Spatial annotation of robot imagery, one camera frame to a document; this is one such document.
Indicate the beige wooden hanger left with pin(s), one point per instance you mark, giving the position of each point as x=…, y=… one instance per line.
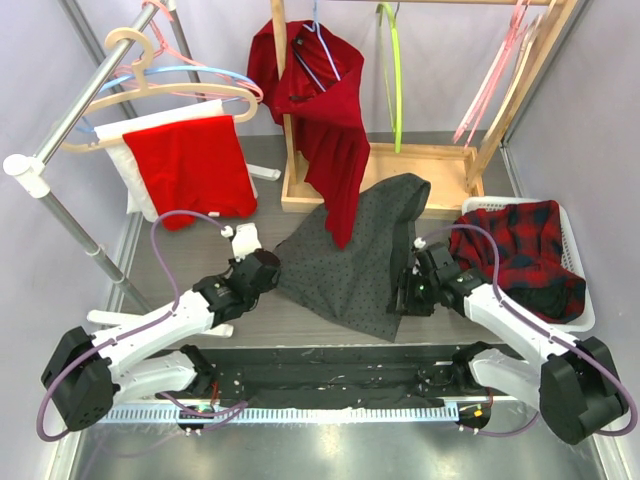
x=145, y=60

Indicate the pink hanger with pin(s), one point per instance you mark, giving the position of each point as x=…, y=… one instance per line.
x=165, y=55
x=479, y=104

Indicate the blue hanger left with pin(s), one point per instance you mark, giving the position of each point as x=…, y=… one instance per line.
x=200, y=72

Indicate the dark red skirt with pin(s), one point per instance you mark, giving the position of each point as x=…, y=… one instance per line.
x=328, y=127

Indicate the white cable duct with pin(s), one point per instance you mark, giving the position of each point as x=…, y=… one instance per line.
x=158, y=413

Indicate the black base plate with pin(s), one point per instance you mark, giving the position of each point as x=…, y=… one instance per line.
x=331, y=377

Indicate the pink hanger right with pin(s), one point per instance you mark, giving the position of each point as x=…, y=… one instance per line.
x=479, y=104

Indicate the green hanger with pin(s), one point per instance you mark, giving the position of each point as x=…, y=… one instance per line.
x=392, y=71

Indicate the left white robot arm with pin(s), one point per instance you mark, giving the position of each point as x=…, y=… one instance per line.
x=88, y=374

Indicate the bright red hung garment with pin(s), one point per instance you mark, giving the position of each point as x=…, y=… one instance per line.
x=195, y=165

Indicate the blue wire hanger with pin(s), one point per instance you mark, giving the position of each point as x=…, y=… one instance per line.
x=313, y=54

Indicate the metal clothes rack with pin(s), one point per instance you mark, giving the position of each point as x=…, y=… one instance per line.
x=27, y=170

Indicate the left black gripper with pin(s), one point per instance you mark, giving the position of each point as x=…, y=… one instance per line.
x=269, y=286

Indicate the pink hanger left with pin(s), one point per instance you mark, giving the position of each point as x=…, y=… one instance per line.
x=165, y=55

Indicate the grey dotted garment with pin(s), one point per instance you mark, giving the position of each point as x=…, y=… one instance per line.
x=354, y=287

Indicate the beige wooden hanger right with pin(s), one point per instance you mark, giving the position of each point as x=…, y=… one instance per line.
x=523, y=47

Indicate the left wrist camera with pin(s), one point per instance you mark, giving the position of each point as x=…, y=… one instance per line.
x=243, y=238

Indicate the beige wooden hanger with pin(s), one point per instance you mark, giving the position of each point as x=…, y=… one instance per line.
x=145, y=60
x=523, y=47

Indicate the white plastic laundry basket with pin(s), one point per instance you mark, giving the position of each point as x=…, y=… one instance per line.
x=570, y=280

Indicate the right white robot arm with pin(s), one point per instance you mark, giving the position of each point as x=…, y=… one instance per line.
x=572, y=384

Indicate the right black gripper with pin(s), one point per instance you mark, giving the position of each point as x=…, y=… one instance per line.
x=406, y=303

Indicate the red plaid garment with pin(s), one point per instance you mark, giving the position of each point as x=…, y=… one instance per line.
x=525, y=250

